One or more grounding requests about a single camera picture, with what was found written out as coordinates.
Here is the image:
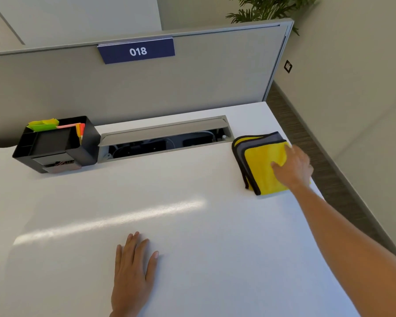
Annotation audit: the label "person's left hand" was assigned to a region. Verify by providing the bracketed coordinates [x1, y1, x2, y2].
[110, 232, 160, 317]

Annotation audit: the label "person's right hand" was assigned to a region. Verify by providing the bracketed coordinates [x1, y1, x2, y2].
[271, 144, 314, 192]

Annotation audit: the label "yellow and grey microfibre cloth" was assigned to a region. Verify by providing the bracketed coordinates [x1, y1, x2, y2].
[232, 131, 312, 196]

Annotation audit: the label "person's right forearm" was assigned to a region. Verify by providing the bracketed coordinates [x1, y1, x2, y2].
[291, 184, 396, 317]

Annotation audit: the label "grey baseboard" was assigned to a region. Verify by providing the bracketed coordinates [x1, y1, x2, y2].
[273, 80, 396, 265]

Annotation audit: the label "pile of paper clips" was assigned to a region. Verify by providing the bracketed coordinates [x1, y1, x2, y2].
[44, 160, 82, 173]

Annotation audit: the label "black desk organizer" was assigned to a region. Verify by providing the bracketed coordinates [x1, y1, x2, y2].
[12, 116, 101, 174]

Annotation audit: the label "grey desk partition panel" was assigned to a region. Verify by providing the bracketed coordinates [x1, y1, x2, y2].
[0, 18, 294, 149]

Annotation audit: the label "pink and orange sticky notes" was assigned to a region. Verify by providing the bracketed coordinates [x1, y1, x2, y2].
[56, 123, 86, 144]

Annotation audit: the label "green and yellow sticky notes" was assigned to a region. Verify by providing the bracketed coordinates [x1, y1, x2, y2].
[27, 118, 60, 133]

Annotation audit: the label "green potted plant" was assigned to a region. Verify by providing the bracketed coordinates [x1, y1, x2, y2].
[223, 0, 320, 36]

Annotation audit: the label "blue number sign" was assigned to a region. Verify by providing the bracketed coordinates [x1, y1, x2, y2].
[97, 37, 176, 65]

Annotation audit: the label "grey cable tray with lid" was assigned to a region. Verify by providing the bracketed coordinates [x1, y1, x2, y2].
[97, 115, 235, 163]

